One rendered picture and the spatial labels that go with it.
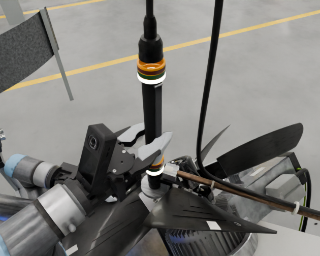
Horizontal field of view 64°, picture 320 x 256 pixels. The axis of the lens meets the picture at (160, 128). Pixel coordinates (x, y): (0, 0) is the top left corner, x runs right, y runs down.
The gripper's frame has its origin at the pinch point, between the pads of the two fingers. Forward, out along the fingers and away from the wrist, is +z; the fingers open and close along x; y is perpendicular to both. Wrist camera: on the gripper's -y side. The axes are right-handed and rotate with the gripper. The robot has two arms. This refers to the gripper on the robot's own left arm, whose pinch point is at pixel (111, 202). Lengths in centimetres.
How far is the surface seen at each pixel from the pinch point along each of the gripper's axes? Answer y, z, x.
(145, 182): 2.4, 9.3, -10.5
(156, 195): -0.1, 13.1, -10.2
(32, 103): 137, -170, 104
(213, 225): -11.5, 26.3, -24.6
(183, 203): -6.1, 20.4, -19.5
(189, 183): 9.0, 19.6, -6.5
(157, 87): -2.1, 12.9, -42.1
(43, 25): 145, -136, 19
